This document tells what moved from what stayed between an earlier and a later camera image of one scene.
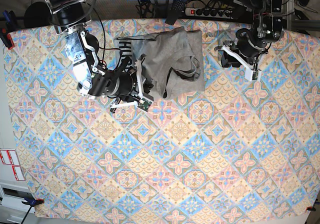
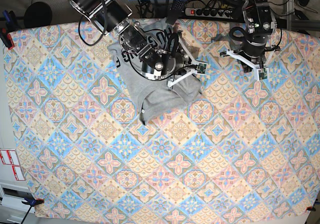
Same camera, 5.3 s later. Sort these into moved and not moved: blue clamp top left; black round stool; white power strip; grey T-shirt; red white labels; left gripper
Moved: grey T-shirt; left gripper
Not moved: red white labels; black round stool; blue clamp top left; white power strip
